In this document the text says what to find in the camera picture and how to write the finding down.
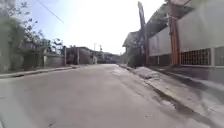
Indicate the grey kerb strip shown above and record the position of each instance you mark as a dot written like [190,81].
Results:
[33,71]

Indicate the orange pole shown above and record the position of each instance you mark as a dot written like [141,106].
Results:
[174,36]

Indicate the grey raised pavement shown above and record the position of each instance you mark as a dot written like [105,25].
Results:
[186,90]

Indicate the grey concrete road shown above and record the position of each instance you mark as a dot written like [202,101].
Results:
[86,96]

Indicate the dark leaning pole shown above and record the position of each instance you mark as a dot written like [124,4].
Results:
[143,33]

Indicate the leafy trees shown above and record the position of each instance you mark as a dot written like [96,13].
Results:
[20,43]

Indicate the white walled building with grilles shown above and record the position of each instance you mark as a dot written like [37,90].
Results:
[196,36]

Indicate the green bush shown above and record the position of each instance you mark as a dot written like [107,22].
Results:
[133,57]

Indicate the low building with pillars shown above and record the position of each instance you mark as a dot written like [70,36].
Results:
[79,55]

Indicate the grey boundary wall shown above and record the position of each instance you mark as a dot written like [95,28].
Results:
[53,60]

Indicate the distant buildings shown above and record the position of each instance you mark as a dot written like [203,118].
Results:
[108,57]

